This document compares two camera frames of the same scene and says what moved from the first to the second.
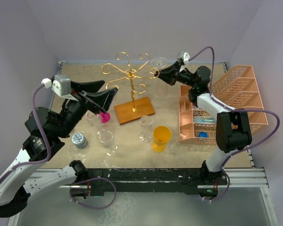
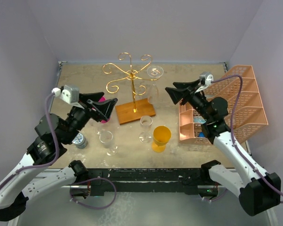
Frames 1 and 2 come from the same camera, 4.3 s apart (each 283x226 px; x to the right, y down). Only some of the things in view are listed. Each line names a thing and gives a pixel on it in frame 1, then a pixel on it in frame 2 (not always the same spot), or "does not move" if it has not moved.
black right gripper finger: (166, 76) -> (178, 95)
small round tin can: (79, 141) does not move
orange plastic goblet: (161, 135) does not move
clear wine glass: (94, 120) does not move
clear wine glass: (157, 63) -> (154, 71)
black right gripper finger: (169, 71) -> (192, 84)
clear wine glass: (145, 137) does not move
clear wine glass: (106, 137) does not move
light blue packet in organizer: (204, 119) does not move
